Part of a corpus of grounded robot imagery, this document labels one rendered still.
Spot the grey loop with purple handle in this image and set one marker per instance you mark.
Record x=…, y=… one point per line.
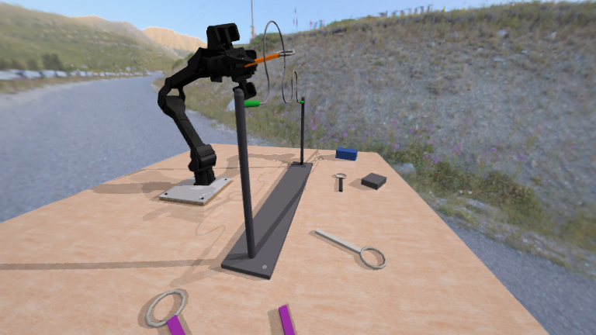
x=286, y=322
x=172, y=322

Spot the grey loop with straight handle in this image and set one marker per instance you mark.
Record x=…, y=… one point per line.
x=352, y=247

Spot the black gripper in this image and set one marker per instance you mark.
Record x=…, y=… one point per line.
x=230, y=63

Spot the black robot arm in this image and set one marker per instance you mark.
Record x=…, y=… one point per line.
x=202, y=155

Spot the orange handle with dark ring tip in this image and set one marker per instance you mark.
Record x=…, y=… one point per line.
x=276, y=55

